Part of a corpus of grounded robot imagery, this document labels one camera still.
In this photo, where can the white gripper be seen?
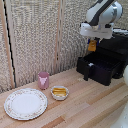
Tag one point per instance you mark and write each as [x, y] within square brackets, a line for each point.
[96, 31]

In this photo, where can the black air fryer drawer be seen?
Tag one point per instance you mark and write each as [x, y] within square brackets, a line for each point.
[101, 70]

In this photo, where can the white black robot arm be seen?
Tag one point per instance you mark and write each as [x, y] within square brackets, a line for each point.
[103, 11]

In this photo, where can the yellow food in bowl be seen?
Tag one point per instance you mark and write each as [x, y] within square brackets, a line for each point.
[59, 91]

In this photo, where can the beige woven folding screen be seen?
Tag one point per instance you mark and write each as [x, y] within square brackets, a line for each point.
[30, 40]

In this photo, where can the pink cup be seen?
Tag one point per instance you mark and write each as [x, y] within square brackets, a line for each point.
[43, 80]

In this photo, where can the small white bowl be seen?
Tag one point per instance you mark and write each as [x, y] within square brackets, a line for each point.
[59, 96]

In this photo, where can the white floral-rim plate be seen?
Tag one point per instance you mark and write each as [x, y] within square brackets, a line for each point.
[25, 103]

